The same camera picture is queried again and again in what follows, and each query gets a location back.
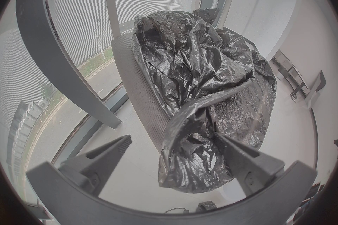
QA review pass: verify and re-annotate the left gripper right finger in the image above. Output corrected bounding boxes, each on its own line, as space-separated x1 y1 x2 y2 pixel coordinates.
213 132 286 197

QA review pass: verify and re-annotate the black cable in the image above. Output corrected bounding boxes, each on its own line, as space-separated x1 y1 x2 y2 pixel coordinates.
163 208 189 215

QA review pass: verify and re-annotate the metal shelf rack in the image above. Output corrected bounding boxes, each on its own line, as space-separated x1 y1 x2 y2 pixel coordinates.
272 50 311 99

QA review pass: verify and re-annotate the black plastic bag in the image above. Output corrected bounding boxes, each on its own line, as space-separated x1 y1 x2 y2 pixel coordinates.
131 8 277 194

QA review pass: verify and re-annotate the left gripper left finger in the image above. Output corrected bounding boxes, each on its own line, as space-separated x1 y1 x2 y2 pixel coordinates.
59 135 132 197

